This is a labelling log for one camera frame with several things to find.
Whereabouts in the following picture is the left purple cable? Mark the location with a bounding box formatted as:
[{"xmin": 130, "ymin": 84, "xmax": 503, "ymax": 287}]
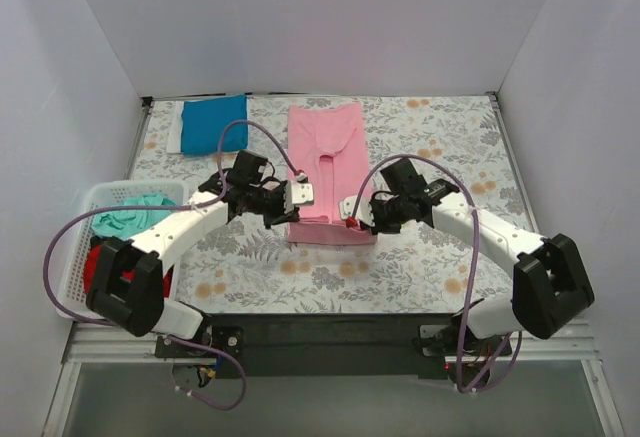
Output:
[{"xmin": 42, "ymin": 120, "xmax": 309, "ymax": 412}]

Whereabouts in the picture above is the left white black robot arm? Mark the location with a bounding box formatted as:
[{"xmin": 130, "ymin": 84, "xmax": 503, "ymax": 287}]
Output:
[{"xmin": 86, "ymin": 151, "xmax": 314, "ymax": 357}]

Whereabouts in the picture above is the purple cable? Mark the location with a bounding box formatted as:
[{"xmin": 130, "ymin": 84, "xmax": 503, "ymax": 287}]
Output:
[
  {"xmin": 347, "ymin": 154, "xmax": 524, "ymax": 395},
  {"xmin": 42, "ymin": 120, "xmax": 309, "ymax": 412}
]

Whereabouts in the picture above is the red t shirt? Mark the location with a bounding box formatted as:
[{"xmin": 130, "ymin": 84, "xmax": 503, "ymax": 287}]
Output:
[{"xmin": 82, "ymin": 236, "xmax": 174, "ymax": 297}]

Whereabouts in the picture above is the teal t shirt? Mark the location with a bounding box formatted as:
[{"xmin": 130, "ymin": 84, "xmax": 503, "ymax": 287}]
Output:
[{"xmin": 91, "ymin": 194, "xmax": 176, "ymax": 240}]

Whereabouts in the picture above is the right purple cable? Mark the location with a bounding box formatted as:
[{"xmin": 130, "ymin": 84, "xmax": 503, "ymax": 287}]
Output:
[{"xmin": 347, "ymin": 154, "xmax": 524, "ymax": 395}]

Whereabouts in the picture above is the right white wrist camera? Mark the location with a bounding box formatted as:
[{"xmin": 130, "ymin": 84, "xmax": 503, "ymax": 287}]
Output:
[{"xmin": 338, "ymin": 195, "xmax": 375, "ymax": 229}]

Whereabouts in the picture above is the aluminium frame rail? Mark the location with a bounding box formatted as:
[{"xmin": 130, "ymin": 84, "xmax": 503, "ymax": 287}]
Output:
[{"xmin": 62, "ymin": 321, "xmax": 166, "ymax": 364}]

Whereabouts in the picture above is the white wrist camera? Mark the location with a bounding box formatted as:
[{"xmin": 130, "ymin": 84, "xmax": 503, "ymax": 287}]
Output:
[
  {"xmin": 284, "ymin": 172, "xmax": 315, "ymax": 212},
  {"xmin": 338, "ymin": 195, "xmax": 375, "ymax": 229}
]

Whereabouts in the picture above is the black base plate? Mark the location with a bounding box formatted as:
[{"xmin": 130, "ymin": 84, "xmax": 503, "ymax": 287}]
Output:
[{"xmin": 154, "ymin": 312, "xmax": 514, "ymax": 381}]

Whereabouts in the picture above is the folded blue t shirt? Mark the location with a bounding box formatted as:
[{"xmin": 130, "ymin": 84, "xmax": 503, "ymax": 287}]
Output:
[{"xmin": 180, "ymin": 95, "xmax": 248, "ymax": 156}]

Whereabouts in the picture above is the pink t shirt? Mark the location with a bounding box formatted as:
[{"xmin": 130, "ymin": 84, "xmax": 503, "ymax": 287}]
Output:
[{"xmin": 287, "ymin": 102, "xmax": 376, "ymax": 246}]

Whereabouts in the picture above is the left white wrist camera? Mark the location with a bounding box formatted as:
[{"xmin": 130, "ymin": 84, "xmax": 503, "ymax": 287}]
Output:
[{"xmin": 284, "ymin": 172, "xmax": 315, "ymax": 212}]

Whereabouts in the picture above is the white plastic laundry basket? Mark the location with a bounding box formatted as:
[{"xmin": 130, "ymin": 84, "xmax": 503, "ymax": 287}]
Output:
[{"xmin": 56, "ymin": 179, "xmax": 190, "ymax": 319}]

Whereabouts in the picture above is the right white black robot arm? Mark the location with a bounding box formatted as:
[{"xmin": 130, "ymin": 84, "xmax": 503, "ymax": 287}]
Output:
[{"xmin": 366, "ymin": 156, "xmax": 595, "ymax": 355}]

